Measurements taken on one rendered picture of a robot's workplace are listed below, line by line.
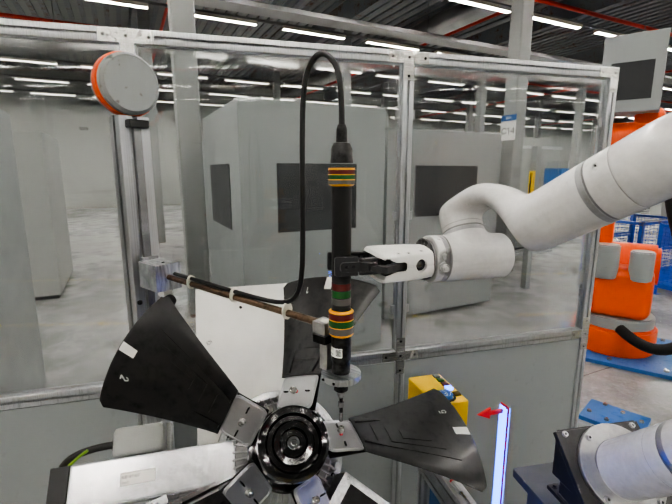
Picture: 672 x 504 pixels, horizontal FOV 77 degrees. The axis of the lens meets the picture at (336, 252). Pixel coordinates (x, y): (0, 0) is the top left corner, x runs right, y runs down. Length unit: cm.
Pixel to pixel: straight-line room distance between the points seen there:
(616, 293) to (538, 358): 255
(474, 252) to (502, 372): 120
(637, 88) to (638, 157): 389
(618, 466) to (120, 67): 143
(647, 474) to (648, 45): 385
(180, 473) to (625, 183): 85
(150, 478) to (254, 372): 31
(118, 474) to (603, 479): 97
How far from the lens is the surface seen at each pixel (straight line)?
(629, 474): 111
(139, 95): 127
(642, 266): 441
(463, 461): 88
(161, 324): 83
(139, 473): 94
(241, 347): 108
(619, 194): 61
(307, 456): 76
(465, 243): 77
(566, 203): 64
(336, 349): 74
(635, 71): 451
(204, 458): 93
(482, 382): 189
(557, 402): 218
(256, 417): 81
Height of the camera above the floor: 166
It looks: 11 degrees down
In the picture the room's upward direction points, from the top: straight up
